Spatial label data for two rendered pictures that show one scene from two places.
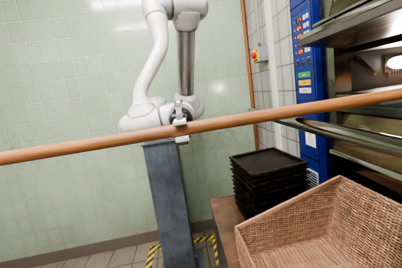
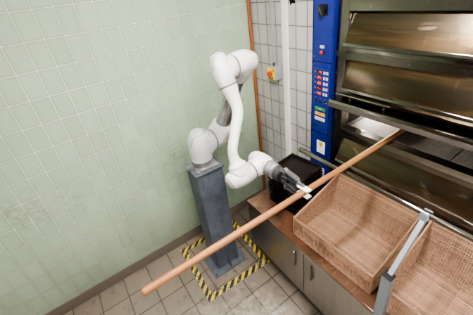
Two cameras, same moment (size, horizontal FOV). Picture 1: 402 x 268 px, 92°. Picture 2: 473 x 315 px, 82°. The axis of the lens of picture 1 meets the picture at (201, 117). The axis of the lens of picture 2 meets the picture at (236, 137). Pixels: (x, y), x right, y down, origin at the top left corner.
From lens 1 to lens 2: 1.15 m
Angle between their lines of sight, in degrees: 32
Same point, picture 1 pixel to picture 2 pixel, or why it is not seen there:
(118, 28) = (121, 46)
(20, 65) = not seen: outside the picture
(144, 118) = (248, 174)
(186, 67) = not seen: hidden behind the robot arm
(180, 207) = (226, 213)
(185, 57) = not seen: hidden behind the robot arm
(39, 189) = (53, 244)
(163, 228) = (215, 233)
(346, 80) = (345, 117)
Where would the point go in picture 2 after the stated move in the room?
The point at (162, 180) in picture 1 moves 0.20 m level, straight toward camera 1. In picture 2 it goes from (212, 198) to (231, 211)
